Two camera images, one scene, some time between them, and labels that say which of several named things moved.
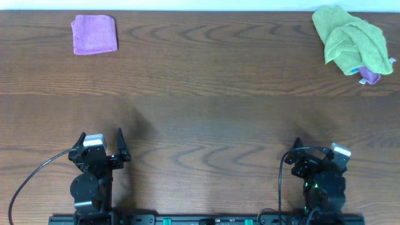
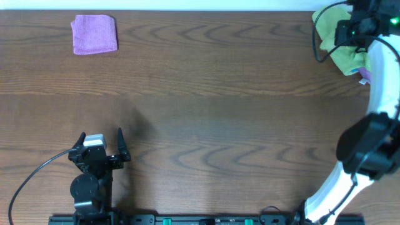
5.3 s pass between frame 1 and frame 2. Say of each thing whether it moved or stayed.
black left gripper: stayed
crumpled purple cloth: stayed
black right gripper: moved
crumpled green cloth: stayed
